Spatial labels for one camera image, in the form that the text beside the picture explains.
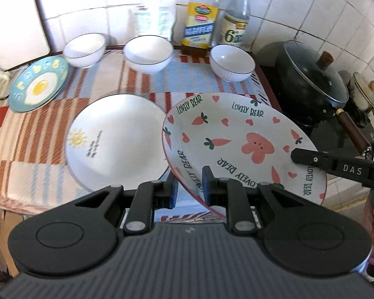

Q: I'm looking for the clear vinegar bottle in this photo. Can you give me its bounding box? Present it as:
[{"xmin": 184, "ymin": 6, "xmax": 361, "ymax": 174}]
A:
[{"xmin": 220, "ymin": 0, "xmax": 251, "ymax": 52}]

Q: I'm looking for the white appliance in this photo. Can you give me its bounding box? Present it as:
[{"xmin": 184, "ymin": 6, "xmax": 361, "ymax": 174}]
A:
[{"xmin": 0, "ymin": 0, "xmax": 52, "ymax": 73}]

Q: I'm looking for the black cooktop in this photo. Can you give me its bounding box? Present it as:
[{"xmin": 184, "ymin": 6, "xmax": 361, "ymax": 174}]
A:
[{"xmin": 257, "ymin": 64, "xmax": 374, "ymax": 176}]

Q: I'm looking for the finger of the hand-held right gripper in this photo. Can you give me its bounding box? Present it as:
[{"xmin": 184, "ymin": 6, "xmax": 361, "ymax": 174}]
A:
[{"xmin": 291, "ymin": 148, "xmax": 374, "ymax": 190}]

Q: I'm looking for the glass pot lid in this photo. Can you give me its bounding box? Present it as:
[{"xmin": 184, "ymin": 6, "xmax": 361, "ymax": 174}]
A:
[{"xmin": 283, "ymin": 40, "xmax": 350, "ymax": 109}]

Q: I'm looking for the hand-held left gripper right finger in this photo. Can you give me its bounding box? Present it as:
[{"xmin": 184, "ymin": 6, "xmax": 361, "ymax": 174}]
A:
[{"xmin": 202, "ymin": 166, "xmax": 296, "ymax": 235}]

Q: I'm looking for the carrot and heart print plate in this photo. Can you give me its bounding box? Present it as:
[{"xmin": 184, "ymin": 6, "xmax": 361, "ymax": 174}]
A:
[{"xmin": 161, "ymin": 92, "xmax": 328, "ymax": 219}]

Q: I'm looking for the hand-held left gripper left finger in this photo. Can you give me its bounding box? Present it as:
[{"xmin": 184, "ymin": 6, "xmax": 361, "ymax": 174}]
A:
[{"xmin": 75, "ymin": 172, "xmax": 179, "ymax": 235}]

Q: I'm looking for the oil bottle with yellow label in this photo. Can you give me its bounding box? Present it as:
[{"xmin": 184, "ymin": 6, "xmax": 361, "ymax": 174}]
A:
[{"xmin": 181, "ymin": 0, "xmax": 220, "ymax": 57}]

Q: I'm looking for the striped table mat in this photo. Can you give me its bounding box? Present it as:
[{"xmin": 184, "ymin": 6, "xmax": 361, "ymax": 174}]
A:
[{"xmin": 0, "ymin": 45, "xmax": 282, "ymax": 222}]

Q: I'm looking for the white plate with sun print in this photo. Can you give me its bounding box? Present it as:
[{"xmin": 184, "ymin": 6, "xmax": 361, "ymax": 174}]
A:
[{"xmin": 64, "ymin": 94, "xmax": 175, "ymax": 193}]

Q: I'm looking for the blue plate with egg print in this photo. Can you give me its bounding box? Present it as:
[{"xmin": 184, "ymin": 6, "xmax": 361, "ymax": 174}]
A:
[{"xmin": 8, "ymin": 55, "xmax": 71, "ymax": 113}]

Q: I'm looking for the white bowl with dark rim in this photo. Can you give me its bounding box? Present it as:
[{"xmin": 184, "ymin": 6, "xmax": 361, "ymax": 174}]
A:
[
  {"xmin": 63, "ymin": 33, "xmax": 107, "ymax": 68},
  {"xmin": 123, "ymin": 35, "xmax": 174, "ymax": 74},
  {"xmin": 209, "ymin": 44, "xmax": 256, "ymax": 82}
]

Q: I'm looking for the cream enamel pot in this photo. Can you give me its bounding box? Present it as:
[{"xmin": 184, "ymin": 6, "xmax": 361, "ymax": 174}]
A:
[{"xmin": 349, "ymin": 72, "xmax": 374, "ymax": 135}]

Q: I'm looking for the black pot with wooden handle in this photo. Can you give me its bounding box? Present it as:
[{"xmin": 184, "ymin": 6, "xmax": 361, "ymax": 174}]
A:
[{"xmin": 257, "ymin": 40, "xmax": 374, "ymax": 159}]

